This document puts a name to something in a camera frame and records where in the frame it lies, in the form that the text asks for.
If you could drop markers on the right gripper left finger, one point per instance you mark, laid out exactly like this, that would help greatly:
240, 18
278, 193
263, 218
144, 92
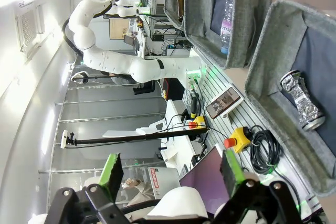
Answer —
110, 176

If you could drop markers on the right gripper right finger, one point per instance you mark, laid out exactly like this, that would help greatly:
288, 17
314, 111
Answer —
233, 174

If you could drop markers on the crushed silver blue can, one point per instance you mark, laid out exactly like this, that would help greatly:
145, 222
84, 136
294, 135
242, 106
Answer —
302, 100

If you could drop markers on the clear plastic bottle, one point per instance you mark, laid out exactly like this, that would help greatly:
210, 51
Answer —
227, 30

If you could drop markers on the brown glass bottle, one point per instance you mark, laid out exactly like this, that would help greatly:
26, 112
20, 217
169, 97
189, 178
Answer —
180, 3

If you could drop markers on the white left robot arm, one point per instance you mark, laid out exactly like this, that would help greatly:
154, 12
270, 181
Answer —
105, 58

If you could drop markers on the grey fabric basket can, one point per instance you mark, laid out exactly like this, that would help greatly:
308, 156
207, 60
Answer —
267, 103

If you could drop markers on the grey fabric basket plastic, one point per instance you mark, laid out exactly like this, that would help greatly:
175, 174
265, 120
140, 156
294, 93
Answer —
199, 11

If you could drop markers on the laptop with purple screen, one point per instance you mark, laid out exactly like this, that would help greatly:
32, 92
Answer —
202, 182

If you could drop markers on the person in white clothes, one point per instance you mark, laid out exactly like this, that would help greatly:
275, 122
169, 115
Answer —
139, 195

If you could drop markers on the yellow emergency stop button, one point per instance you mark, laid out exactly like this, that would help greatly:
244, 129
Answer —
199, 120
241, 140

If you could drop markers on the grey case with red label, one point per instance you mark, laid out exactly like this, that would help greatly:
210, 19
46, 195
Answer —
168, 179

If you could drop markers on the white phone stand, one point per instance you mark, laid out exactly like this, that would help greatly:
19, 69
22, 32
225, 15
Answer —
236, 106

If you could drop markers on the smartphone with lit screen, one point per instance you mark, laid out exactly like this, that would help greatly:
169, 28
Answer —
223, 102

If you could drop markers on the white desk unit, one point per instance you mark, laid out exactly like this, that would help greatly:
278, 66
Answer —
173, 111

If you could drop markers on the black box with red edge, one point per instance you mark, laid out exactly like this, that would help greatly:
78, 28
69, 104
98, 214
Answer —
173, 89

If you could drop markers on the small black box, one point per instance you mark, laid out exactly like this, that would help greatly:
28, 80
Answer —
158, 37

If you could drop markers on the white ceiling air conditioner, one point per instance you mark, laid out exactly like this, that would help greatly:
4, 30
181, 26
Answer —
27, 27

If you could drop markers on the black camera pole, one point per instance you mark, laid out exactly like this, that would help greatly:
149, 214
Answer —
131, 137

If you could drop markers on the white camera on pole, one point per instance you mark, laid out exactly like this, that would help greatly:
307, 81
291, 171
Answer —
64, 138

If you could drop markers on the grey slotted aluminium base plate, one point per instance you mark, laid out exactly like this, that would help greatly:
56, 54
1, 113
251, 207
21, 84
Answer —
223, 79

